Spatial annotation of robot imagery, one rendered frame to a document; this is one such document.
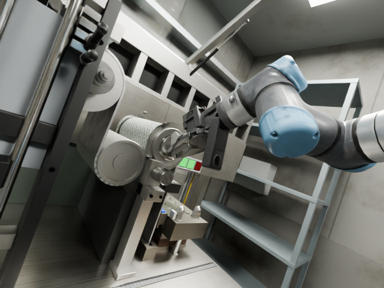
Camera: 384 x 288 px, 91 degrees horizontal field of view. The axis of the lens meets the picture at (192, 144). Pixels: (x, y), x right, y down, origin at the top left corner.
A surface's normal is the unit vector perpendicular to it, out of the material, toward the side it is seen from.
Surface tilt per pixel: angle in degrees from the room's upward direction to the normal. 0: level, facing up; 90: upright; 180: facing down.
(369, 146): 134
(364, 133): 110
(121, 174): 90
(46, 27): 90
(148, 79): 90
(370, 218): 90
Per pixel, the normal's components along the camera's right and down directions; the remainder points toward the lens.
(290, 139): -0.08, 0.72
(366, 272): -0.68, -0.27
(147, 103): 0.64, 0.21
